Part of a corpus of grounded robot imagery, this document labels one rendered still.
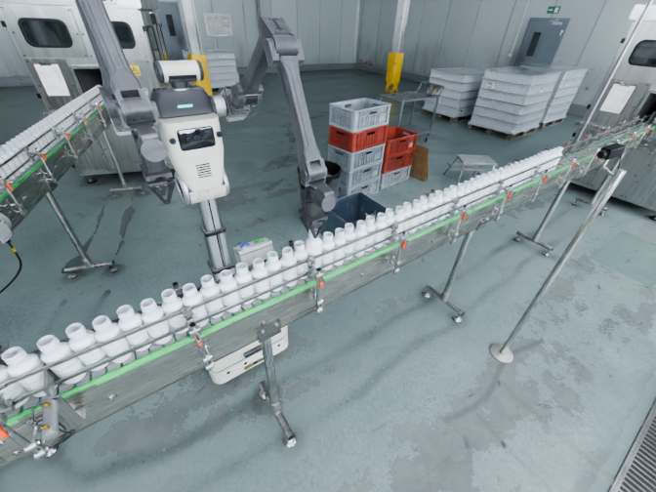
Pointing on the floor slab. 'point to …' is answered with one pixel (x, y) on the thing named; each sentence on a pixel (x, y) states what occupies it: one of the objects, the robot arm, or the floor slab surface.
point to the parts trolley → (412, 108)
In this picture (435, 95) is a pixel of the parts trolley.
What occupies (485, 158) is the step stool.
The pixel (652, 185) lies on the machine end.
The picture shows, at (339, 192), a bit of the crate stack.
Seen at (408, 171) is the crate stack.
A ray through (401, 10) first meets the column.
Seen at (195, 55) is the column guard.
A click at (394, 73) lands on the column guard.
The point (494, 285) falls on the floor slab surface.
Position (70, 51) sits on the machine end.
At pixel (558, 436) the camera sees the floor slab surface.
